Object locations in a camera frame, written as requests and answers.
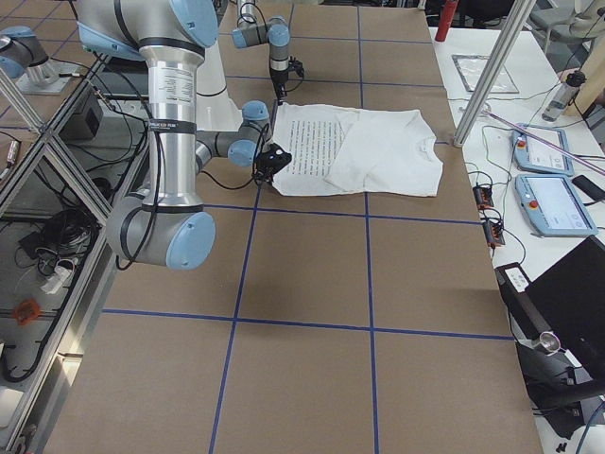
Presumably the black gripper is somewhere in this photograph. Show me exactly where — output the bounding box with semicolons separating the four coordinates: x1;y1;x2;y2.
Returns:
255;166;279;185
269;68;287;105

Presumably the white long-sleeve printed shirt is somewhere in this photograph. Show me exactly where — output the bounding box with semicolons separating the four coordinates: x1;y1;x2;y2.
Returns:
273;104;443;197

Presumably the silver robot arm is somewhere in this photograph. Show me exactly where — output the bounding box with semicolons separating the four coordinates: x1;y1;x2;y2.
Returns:
76;1;292;270
232;1;290;102

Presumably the red bottle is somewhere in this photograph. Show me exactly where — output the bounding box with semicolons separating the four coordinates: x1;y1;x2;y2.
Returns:
435;0;458;43

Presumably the upper orange black adapter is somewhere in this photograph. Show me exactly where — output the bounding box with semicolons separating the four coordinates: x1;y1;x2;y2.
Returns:
473;185;494;210

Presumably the orange black adapter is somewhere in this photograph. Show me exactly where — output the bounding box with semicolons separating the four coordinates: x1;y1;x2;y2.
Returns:
482;219;506;249
473;185;494;210

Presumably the white power strip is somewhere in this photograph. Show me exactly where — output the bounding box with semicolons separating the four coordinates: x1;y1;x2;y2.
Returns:
41;265;73;295

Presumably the lower orange black adapter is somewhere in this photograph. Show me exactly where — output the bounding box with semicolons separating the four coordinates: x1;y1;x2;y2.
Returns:
482;219;506;249

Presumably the upper blue teach pendant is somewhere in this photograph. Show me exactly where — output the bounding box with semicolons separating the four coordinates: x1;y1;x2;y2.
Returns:
512;124;574;176

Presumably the blue teach pendant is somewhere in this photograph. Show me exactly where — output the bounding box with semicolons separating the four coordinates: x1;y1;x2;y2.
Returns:
514;174;598;237
512;124;574;176

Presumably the clear water bottle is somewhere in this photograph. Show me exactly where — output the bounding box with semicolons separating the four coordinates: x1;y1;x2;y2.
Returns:
542;69;586;122

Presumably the lower blue teach pendant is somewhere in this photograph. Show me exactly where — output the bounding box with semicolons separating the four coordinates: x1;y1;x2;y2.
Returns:
514;174;598;237

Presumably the pink rod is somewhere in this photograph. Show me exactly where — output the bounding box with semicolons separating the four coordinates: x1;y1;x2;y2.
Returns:
480;109;605;176

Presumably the black laptop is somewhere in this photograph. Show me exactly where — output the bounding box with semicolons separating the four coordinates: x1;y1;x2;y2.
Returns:
495;236;604;378

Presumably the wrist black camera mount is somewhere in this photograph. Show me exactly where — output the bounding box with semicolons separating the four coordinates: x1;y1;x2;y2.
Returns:
256;144;292;175
287;56;305;79

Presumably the white camera post with base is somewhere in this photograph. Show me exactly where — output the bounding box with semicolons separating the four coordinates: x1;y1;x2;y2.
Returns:
196;43;242;131

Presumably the black camera cable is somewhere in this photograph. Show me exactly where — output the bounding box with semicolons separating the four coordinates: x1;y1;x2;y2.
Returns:
115;122;273;271

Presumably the aluminium frame post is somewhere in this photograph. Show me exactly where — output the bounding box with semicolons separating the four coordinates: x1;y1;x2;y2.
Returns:
453;0;535;148

